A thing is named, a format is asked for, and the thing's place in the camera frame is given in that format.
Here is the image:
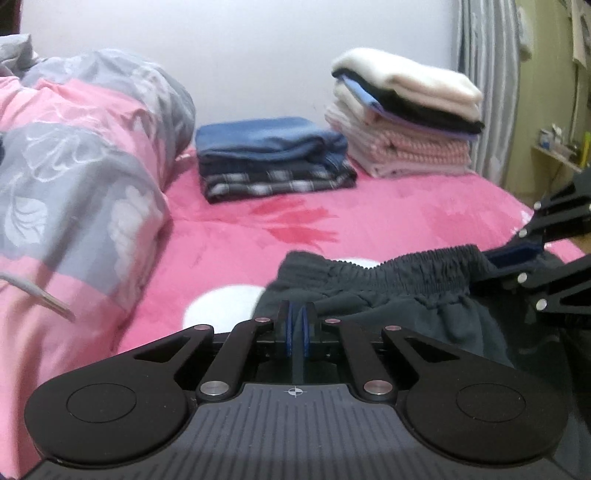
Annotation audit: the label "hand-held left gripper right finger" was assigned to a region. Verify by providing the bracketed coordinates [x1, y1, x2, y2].
[298, 300, 490, 402]

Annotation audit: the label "black folded garment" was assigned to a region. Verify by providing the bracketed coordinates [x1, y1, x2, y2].
[333, 69, 485, 136]

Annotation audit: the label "wooden wall shelf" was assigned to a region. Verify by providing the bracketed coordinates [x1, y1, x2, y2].
[531, 143, 591, 175]

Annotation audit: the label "light blue folded garment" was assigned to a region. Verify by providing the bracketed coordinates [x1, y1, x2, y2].
[341, 76, 481, 141]

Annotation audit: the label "navy folded garment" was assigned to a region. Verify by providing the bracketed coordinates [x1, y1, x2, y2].
[198, 156, 356, 180]

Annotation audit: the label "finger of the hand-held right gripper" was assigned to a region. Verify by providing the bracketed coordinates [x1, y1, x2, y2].
[485, 168, 591, 269]
[468, 256, 591, 329]

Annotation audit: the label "white folded sweater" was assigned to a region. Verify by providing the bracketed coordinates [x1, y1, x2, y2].
[331, 47, 484, 121]

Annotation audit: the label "grey striped curtain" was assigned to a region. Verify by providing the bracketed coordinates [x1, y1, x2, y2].
[455, 0, 527, 191]

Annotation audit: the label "pink grey floral quilt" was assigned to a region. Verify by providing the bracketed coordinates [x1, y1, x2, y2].
[0, 34, 197, 480]

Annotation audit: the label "blue folded jeans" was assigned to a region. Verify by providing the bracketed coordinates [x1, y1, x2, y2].
[195, 117, 348, 163]

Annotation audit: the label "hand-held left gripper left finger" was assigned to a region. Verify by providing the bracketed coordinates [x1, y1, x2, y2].
[99, 300, 296, 402]

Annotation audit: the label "dark grey pants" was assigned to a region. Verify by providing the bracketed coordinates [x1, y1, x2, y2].
[253, 244, 591, 480]

